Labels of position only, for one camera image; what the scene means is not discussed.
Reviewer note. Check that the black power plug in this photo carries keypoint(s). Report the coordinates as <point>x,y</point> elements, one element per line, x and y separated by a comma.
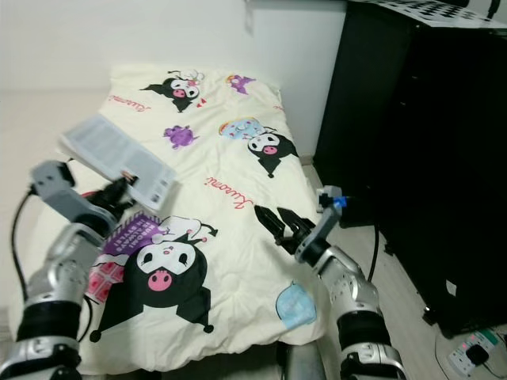
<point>477,355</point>

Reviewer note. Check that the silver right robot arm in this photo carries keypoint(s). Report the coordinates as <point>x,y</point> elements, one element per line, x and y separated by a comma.
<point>356,297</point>

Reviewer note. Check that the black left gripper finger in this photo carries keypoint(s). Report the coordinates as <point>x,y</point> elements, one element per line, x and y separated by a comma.
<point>121,190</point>

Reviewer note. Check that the grey right robot leg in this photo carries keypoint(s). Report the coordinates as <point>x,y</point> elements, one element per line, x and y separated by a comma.
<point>301,366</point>

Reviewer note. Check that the cream cartoon print comforter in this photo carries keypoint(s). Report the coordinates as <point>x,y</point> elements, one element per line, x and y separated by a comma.
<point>222,150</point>

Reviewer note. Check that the black white checkerboard sheet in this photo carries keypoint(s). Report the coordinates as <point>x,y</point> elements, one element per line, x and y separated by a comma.
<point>444,9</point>

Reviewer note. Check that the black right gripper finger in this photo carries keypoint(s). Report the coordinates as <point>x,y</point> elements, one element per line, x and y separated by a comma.
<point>293,217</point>
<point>273,222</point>

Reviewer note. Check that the white printed booklet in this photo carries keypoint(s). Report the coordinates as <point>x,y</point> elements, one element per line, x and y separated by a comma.
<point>111,146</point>

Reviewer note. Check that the white power strip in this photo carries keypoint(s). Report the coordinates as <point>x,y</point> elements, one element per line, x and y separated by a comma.
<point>461,362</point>

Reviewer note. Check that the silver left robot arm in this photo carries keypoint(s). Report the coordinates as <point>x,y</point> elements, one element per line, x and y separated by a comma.
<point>59,285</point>

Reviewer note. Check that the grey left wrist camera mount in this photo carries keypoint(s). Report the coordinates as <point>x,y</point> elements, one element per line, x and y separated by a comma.
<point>59,186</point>

